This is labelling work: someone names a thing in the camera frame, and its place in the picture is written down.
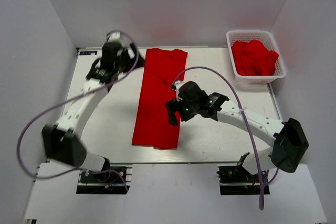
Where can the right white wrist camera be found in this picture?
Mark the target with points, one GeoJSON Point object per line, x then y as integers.
{"type": "Point", "coordinates": [176, 87]}

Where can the red shirts pile in basket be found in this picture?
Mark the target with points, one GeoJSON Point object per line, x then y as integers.
{"type": "Point", "coordinates": [254, 59]}

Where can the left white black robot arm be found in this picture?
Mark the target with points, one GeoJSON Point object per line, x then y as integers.
{"type": "Point", "coordinates": [62, 140]}

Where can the red t shirt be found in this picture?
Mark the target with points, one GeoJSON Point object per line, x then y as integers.
{"type": "Point", "coordinates": [152, 126]}

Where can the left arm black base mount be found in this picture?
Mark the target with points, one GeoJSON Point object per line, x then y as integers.
{"type": "Point", "coordinates": [109, 183]}

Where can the blue label sticker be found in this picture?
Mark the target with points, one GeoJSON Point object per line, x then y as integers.
{"type": "Point", "coordinates": [87, 53]}

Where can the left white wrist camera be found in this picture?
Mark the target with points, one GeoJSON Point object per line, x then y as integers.
{"type": "Point", "coordinates": [115, 36]}

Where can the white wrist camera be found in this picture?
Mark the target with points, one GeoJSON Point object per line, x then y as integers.
{"type": "Point", "coordinates": [176, 87]}
{"type": "Point", "coordinates": [115, 36]}

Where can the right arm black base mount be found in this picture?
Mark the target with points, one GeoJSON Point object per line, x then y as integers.
{"type": "Point", "coordinates": [239, 178]}

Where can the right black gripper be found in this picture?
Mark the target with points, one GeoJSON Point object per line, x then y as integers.
{"type": "Point", "coordinates": [174, 106]}

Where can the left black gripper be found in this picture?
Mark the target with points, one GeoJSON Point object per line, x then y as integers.
{"type": "Point", "coordinates": [125, 54]}

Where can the white plastic mesh basket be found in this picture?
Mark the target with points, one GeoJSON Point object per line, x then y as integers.
{"type": "Point", "coordinates": [267, 39]}

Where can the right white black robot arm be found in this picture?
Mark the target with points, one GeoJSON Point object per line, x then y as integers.
{"type": "Point", "coordinates": [286, 139]}

